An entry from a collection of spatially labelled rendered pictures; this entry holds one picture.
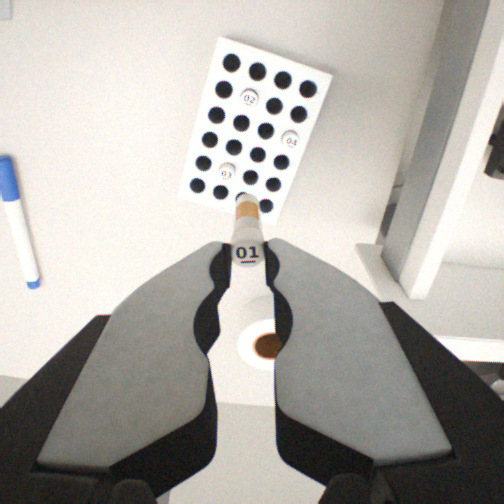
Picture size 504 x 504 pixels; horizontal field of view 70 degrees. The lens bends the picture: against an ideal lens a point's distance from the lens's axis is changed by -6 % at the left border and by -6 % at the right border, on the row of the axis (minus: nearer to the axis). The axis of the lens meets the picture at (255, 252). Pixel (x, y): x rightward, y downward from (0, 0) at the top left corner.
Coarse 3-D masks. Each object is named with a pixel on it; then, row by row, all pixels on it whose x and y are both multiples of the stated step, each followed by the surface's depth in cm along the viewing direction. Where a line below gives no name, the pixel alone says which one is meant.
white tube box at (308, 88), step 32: (224, 64) 27; (256, 64) 29; (288, 64) 26; (224, 96) 28; (288, 96) 27; (320, 96) 27; (224, 128) 28; (256, 128) 28; (288, 128) 28; (192, 160) 29; (224, 160) 29; (256, 160) 30; (288, 160) 30; (192, 192) 30; (224, 192) 32; (256, 192) 30
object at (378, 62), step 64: (64, 0) 26; (128, 0) 27; (192, 0) 27; (256, 0) 27; (320, 0) 27; (384, 0) 27; (0, 64) 28; (64, 64) 29; (128, 64) 29; (192, 64) 29; (320, 64) 29; (384, 64) 29; (0, 128) 31; (64, 128) 31; (128, 128) 31; (192, 128) 31; (320, 128) 32; (384, 128) 32; (64, 192) 34; (128, 192) 34; (320, 192) 34; (384, 192) 34; (0, 256) 37; (64, 256) 37; (128, 256) 38; (320, 256) 38; (0, 320) 42; (64, 320) 42; (256, 384) 47
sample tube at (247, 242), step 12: (240, 204) 16; (252, 204) 16; (240, 216) 15; (252, 216) 15; (240, 228) 14; (252, 228) 13; (240, 240) 13; (252, 240) 13; (264, 240) 14; (240, 252) 13; (252, 252) 13; (240, 264) 13; (252, 264) 13
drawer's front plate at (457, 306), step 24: (360, 264) 28; (384, 264) 28; (456, 264) 29; (384, 288) 25; (432, 288) 26; (456, 288) 26; (480, 288) 26; (408, 312) 23; (432, 312) 23; (456, 312) 23; (480, 312) 24; (456, 336) 21; (480, 336) 21; (480, 360) 22
